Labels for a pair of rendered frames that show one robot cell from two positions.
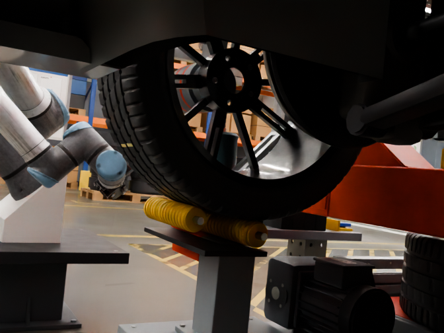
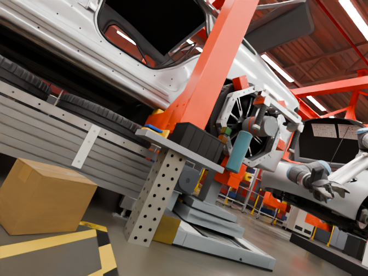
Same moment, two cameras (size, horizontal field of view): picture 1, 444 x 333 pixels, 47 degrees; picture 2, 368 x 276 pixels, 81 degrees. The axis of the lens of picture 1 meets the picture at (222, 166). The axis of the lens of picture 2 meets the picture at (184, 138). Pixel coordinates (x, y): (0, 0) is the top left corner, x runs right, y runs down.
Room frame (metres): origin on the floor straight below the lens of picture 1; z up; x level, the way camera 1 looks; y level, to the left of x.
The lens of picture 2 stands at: (2.86, -0.25, 0.34)
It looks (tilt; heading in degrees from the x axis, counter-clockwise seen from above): 9 degrees up; 184
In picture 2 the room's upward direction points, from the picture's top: 24 degrees clockwise
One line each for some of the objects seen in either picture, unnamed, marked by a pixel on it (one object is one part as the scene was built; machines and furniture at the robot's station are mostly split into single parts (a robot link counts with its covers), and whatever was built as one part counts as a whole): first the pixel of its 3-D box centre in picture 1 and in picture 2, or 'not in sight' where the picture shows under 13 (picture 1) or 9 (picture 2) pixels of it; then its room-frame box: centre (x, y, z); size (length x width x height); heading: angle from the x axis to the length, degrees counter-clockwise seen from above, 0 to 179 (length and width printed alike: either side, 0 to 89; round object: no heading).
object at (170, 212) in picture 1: (172, 213); (236, 173); (1.21, 0.11, 0.51); 0.29 x 0.06 x 0.06; 30
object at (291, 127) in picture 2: not in sight; (294, 127); (1.46, 0.30, 0.93); 0.09 x 0.05 x 0.05; 30
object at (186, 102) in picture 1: (199, 88); (259, 126); (1.42, 0.09, 0.85); 0.21 x 0.14 x 0.14; 30
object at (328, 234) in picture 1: (301, 232); (180, 151); (1.84, -0.31, 0.44); 0.43 x 0.17 x 0.03; 120
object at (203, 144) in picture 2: (293, 209); (194, 141); (1.82, -0.27, 0.51); 0.20 x 0.14 x 0.13; 119
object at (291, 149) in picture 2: not in sight; (294, 141); (1.48, 0.31, 0.83); 0.04 x 0.04 x 0.16
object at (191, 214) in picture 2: not in sight; (203, 214); (1.20, -0.01, 0.13); 0.50 x 0.36 x 0.10; 120
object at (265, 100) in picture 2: (229, 77); (262, 102); (1.62, 0.00, 0.93); 0.09 x 0.05 x 0.05; 30
